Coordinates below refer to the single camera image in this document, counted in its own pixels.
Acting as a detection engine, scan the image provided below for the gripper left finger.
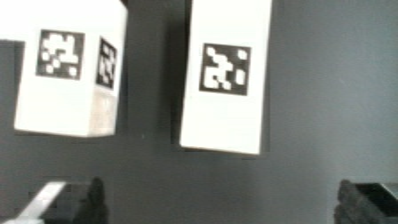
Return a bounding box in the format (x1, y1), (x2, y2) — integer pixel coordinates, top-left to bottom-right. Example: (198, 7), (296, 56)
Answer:
(17, 177), (109, 224)

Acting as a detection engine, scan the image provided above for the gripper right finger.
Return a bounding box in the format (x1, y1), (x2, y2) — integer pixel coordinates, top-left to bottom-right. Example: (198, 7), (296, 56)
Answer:
(333, 180), (398, 224)

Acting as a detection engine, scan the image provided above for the white table leg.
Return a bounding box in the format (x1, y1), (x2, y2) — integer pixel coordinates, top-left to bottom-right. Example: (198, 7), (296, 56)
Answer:
(179, 0), (271, 154)
(0, 0), (127, 137)

